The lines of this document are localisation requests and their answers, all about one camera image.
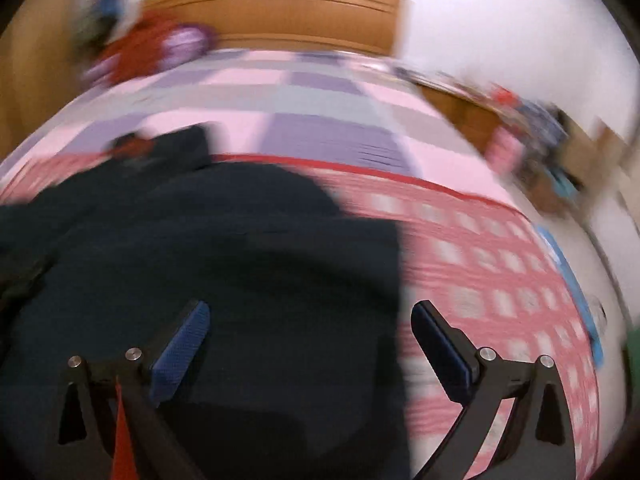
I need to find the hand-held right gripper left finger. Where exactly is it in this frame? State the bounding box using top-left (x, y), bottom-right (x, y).
top-left (57, 300), bottom-right (211, 480)

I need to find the wooden bedside table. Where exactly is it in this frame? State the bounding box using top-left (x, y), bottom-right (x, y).
top-left (414, 79), bottom-right (592, 217)

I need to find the dark cloth pile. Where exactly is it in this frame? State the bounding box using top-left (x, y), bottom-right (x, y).
top-left (74, 0), bottom-right (132, 61)

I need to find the wooden wardrobe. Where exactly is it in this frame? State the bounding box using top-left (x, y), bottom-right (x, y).
top-left (0, 10), bottom-right (101, 161)

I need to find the red checked blanket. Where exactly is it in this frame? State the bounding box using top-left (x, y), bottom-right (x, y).
top-left (0, 152), bottom-right (601, 480)

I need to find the dark green garment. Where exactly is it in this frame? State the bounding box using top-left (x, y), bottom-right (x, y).
top-left (0, 122), bottom-right (413, 480)

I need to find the blue fabric strip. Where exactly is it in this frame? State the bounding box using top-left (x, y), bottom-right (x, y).
top-left (536, 226), bottom-right (604, 362)

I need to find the wooden headboard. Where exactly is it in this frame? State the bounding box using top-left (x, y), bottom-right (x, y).
top-left (140, 0), bottom-right (413, 57)

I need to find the pink box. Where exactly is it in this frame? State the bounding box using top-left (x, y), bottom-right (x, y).
top-left (486, 126), bottom-right (522, 177)

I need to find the red cloth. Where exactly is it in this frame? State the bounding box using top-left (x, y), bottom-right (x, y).
top-left (106, 16), bottom-right (177, 84)

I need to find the red strap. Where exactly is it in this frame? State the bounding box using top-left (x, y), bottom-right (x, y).
top-left (111, 377), bottom-right (139, 480)

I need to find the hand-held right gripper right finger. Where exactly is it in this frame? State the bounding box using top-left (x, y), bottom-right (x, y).
top-left (410, 300), bottom-right (578, 480)

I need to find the pink purple checked bed sheet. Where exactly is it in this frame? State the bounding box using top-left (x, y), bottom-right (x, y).
top-left (0, 47), bottom-right (506, 201)

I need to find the purple pillow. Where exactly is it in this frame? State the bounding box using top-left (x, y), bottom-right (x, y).
top-left (162, 22), bottom-right (217, 67)

